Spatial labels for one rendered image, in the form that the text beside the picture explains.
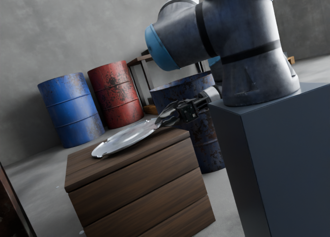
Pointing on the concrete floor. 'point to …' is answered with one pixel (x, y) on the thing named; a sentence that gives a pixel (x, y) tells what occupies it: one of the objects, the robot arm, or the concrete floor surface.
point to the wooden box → (140, 188)
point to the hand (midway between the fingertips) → (157, 122)
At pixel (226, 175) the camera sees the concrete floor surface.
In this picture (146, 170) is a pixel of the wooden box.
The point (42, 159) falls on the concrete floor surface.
